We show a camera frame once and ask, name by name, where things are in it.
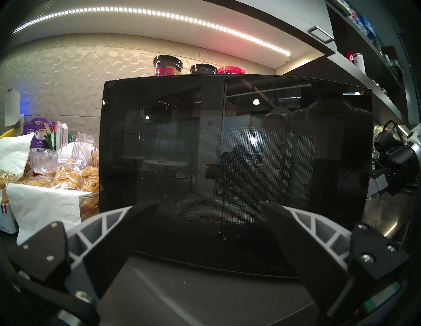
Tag white plug-in wall device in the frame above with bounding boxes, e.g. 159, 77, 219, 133
5, 89, 21, 127

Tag green red tea packets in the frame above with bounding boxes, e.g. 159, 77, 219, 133
44, 122, 69, 151

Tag dark upper cabinet door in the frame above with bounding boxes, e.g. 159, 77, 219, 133
210, 0, 336, 56

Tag white box French flag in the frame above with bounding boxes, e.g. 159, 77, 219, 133
0, 201, 18, 234

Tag large white paper napkin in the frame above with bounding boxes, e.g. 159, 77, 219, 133
7, 183, 83, 245

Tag white plastic forks bundle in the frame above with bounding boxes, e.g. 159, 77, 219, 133
58, 141, 93, 165

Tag snack jar yellow label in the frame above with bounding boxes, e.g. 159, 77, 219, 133
190, 63, 218, 75

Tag snack jar red label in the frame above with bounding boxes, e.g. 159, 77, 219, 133
152, 55, 183, 77

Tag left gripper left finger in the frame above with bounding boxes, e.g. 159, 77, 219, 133
8, 201, 161, 299

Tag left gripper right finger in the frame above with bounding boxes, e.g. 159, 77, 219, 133
260, 201, 410, 316

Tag purple biscotti bag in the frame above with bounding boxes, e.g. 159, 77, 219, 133
23, 117, 57, 158

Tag LED light strip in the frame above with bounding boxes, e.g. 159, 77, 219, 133
12, 7, 291, 57

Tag draped white paper napkin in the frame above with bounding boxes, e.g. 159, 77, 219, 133
0, 132, 35, 178

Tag dark open wall shelf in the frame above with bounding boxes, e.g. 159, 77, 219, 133
276, 0, 421, 127

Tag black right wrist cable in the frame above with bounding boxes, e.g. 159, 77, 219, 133
382, 120, 407, 138

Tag yellow wrapped cake packs pile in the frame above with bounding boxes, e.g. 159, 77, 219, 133
0, 164, 100, 217

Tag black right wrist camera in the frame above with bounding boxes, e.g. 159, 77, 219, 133
374, 130, 400, 153

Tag blue box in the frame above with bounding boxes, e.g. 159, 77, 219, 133
359, 15, 377, 39

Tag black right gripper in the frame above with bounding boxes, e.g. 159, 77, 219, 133
375, 146, 420, 196

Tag clear cup of plastic spoons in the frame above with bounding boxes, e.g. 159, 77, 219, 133
32, 149, 60, 175

